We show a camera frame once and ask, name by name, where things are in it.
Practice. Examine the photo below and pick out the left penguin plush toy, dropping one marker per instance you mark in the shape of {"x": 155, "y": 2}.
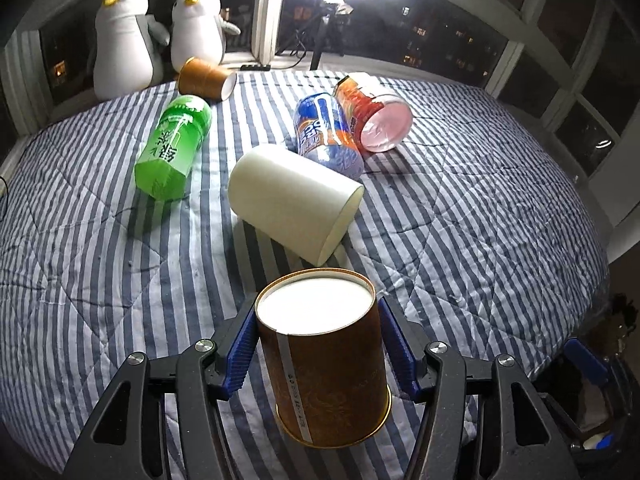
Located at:
{"x": 128, "y": 44}

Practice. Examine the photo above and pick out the small orange paper cup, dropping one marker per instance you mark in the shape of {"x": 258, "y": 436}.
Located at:
{"x": 206, "y": 80}

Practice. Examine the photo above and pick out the green paper cup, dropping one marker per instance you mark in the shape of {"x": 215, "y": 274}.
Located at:
{"x": 167, "y": 158}

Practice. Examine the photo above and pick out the orange gold patterned paper cup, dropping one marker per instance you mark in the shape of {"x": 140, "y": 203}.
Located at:
{"x": 322, "y": 341}

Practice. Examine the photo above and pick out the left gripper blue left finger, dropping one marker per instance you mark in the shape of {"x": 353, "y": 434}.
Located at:
{"x": 236, "y": 350}

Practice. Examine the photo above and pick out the white window frame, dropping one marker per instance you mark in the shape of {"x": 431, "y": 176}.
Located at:
{"x": 615, "y": 182}

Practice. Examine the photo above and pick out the blue white striped quilt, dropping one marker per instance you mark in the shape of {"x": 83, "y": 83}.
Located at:
{"x": 469, "y": 225}

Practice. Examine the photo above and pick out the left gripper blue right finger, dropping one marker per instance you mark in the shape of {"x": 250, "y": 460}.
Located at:
{"x": 402, "y": 359}

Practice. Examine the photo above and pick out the right penguin plush toy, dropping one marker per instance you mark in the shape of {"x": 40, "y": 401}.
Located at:
{"x": 199, "y": 31}

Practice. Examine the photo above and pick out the blue orange printed cup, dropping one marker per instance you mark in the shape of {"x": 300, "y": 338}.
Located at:
{"x": 323, "y": 135}

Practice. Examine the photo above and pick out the white paper cup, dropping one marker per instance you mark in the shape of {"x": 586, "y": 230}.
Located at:
{"x": 302, "y": 205}

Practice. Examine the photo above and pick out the penguin plush toy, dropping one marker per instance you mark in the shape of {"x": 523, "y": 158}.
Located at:
{"x": 199, "y": 31}
{"x": 128, "y": 44}

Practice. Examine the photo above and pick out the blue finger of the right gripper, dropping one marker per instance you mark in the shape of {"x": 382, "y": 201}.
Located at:
{"x": 591, "y": 366}

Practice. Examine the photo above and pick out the red pink printed cup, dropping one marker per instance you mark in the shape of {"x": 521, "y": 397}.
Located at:
{"x": 378, "y": 118}

